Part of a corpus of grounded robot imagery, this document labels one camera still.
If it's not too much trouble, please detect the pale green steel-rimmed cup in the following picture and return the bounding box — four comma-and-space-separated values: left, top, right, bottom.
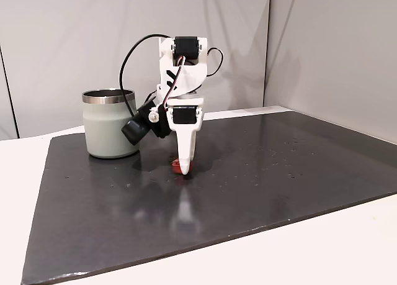
81, 88, 141, 160

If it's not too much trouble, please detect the long black camera cable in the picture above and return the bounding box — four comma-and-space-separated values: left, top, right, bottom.
119, 34, 172, 117

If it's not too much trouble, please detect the small red cube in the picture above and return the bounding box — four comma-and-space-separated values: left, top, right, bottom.
171, 158, 194, 176

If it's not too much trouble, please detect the dark grey table mat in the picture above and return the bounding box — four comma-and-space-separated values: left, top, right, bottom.
20, 111, 397, 285

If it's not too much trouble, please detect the short black motor cable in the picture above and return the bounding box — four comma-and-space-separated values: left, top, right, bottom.
205, 47, 225, 78

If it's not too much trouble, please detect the black camera box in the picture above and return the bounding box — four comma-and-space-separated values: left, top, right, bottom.
120, 99, 171, 147

